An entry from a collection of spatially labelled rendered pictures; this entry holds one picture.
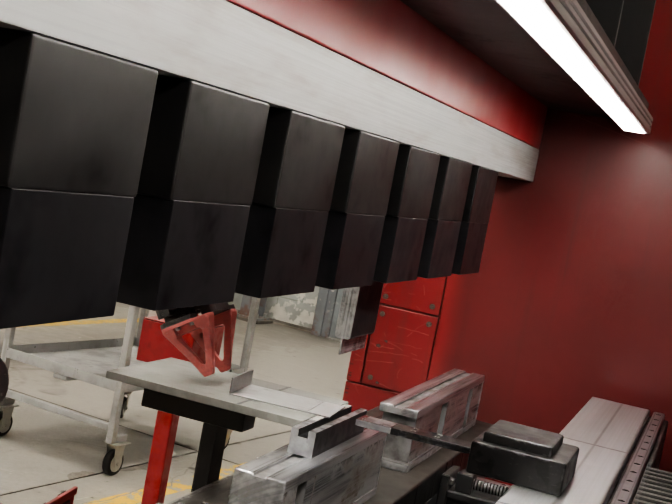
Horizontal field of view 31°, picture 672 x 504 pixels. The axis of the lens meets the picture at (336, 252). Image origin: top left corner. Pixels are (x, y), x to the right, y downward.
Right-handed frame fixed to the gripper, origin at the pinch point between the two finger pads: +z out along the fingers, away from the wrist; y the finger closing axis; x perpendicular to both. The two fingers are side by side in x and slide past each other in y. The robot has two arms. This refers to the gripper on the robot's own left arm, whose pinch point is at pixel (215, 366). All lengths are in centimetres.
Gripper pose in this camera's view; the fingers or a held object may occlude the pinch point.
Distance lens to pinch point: 155.2
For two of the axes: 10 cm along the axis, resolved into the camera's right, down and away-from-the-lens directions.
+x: -8.9, 3.5, 2.8
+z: 3.4, 9.4, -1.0
